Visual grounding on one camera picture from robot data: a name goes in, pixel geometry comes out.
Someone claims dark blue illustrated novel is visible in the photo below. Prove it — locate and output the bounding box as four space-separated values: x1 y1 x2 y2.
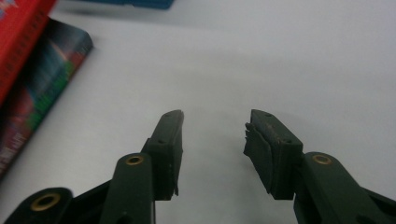
0 18 94 182

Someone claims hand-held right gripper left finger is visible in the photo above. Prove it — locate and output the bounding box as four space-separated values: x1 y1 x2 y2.
99 109 185 224

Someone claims red hardcover book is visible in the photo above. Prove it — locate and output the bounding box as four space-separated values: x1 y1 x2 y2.
0 0 58 106

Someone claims blue plastic file rack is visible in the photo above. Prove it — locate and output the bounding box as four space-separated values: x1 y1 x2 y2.
78 0 176 10

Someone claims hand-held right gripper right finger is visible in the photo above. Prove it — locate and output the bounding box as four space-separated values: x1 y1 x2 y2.
243 108 389 224

